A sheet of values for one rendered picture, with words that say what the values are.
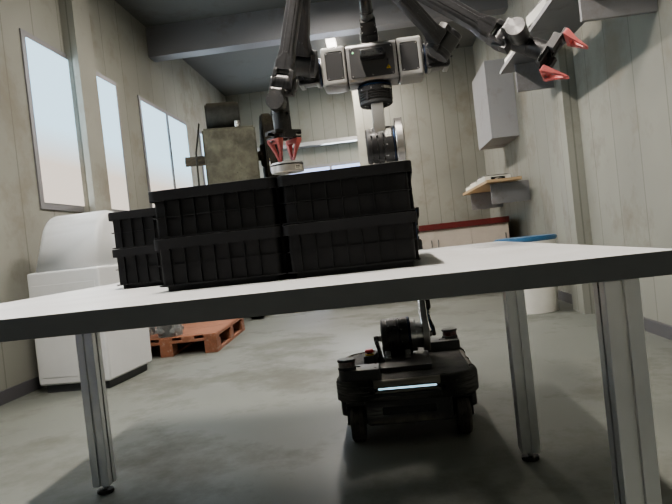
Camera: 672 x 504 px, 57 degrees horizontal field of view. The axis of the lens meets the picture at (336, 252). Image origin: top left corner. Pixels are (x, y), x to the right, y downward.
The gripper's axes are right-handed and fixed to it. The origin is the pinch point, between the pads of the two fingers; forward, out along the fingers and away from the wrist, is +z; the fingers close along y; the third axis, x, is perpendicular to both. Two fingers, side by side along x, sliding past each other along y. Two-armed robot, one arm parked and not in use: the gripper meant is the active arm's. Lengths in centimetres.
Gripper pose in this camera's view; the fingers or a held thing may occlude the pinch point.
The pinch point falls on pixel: (286, 159)
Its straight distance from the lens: 199.7
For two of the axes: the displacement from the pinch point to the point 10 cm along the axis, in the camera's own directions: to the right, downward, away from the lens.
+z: 1.2, 9.9, 0.4
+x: -6.2, 0.4, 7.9
